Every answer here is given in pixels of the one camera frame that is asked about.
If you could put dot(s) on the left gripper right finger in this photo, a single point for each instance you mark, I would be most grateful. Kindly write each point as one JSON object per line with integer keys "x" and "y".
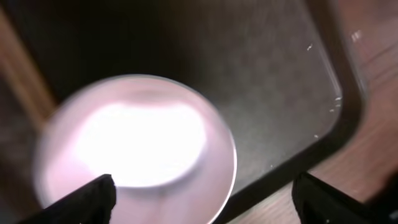
{"x": 316, "y": 202}

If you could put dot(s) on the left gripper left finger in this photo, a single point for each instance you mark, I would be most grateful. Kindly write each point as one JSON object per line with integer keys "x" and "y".
{"x": 90, "y": 204}

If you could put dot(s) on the pink plate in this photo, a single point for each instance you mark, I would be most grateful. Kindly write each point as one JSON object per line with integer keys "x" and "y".
{"x": 169, "y": 151}

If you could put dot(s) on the wooden chopstick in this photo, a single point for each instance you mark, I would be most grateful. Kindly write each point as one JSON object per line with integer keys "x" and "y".
{"x": 23, "y": 76}

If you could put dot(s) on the dark brown serving tray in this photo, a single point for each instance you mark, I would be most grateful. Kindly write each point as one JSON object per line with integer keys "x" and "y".
{"x": 278, "y": 71}

